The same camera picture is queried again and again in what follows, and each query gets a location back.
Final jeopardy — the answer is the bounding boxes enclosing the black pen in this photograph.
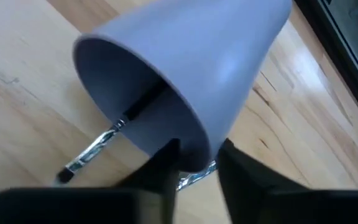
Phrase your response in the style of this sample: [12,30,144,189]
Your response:
[176,160,219,191]

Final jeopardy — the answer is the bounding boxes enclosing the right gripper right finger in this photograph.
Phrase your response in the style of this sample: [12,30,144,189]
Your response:
[216,138,358,224]

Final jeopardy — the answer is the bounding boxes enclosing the black paintbrush silver ferrule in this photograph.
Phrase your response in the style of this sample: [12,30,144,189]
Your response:
[55,81,167,185]

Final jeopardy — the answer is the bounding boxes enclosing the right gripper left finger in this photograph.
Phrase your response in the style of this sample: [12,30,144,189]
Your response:
[0,138,180,224]

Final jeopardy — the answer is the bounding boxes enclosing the lavender plastic cup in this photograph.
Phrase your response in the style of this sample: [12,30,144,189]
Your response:
[72,0,293,174]

